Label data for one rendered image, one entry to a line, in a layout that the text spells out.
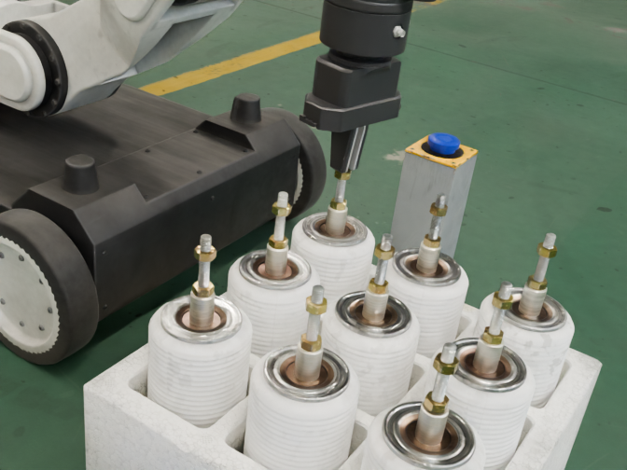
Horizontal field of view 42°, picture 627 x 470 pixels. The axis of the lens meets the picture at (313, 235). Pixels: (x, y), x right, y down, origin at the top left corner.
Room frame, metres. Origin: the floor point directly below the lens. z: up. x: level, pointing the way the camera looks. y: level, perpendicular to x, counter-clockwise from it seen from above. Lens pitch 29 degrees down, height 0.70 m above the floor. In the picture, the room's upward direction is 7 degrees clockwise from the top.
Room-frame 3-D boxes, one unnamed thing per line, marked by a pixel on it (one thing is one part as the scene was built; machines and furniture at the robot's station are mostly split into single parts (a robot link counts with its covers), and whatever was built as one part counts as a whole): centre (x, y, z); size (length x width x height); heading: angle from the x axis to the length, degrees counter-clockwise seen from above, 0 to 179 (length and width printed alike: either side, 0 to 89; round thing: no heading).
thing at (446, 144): (0.95, -0.15, 0.32); 0.04 x 0.04 x 0.02
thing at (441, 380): (0.50, -0.11, 0.30); 0.01 x 0.01 x 0.08
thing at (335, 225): (0.82, -0.02, 0.26); 0.02 x 0.02 x 0.03
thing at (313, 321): (0.56, -0.01, 0.30); 0.01 x 0.01 x 0.08
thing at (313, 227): (0.82, -0.02, 0.25); 0.08 x 0.08 x 0.01
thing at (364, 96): (0.82, -0.03, 0.45); 0.13 x 0.10 x 0.12; 137
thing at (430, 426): (0.50, -0.11, 0.26); 0.02 x 0.02 x 0.03
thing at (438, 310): (0.76, -0.13, 0.16); 0.10 x 0.10 x 0.18
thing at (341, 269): (0.82, -0.02, 0.16); 0.10 x 0.10 x 0.18
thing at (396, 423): (0.50, -0.11, 0.25); 0.08 x 0.08 x 0.01
